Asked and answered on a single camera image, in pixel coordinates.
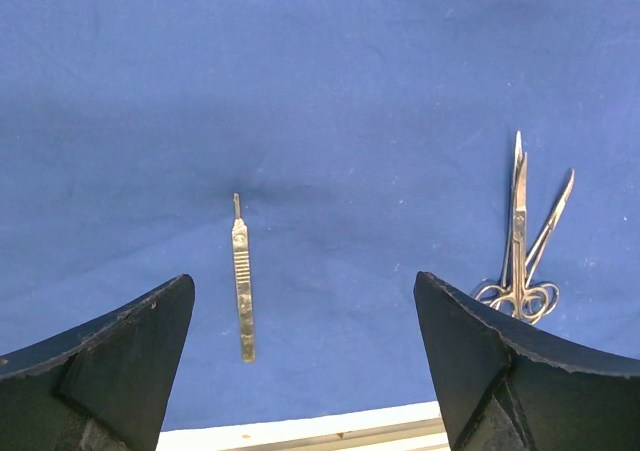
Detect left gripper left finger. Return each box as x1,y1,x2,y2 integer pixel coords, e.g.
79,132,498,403
1,274,195,450

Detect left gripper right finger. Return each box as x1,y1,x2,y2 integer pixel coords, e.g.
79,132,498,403
414,272,639,451

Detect steel surgical scissors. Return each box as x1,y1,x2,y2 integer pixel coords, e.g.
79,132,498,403
496,130,528,295

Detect steel forceps clamp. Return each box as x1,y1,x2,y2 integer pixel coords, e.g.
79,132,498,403
475,282,560,325
519,168,576,317

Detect steel scalpel handle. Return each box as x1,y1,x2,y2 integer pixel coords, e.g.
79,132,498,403
231,193,256,363

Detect blue surgical cloth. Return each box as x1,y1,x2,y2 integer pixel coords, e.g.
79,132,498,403
1,0,639,429

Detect aluminium front rail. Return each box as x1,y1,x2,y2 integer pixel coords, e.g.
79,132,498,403
157,401,449,451

